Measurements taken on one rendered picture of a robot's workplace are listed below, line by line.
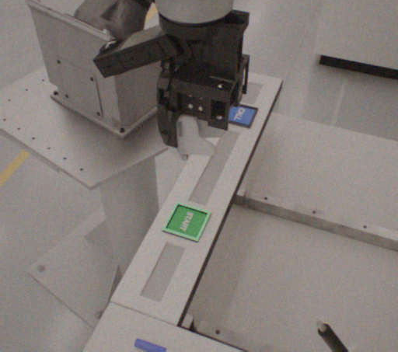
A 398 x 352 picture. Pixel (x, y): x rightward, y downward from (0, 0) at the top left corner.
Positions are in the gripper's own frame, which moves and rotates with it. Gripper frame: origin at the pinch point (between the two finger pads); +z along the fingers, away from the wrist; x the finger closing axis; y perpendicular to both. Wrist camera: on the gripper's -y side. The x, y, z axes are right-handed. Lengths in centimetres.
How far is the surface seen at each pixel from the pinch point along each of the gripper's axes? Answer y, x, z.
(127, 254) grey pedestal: -31, 29, 81
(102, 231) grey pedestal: -49, 42, 95
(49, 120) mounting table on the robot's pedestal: -43, 25, 29
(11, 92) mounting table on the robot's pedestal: -57, 31, 29
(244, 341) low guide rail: 13.1, -8.9, 25.7
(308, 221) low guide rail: 17.4, 17.1, 27.4
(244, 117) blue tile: 1.8, 25.4, 14.3
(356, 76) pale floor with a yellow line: 21, 189, 110
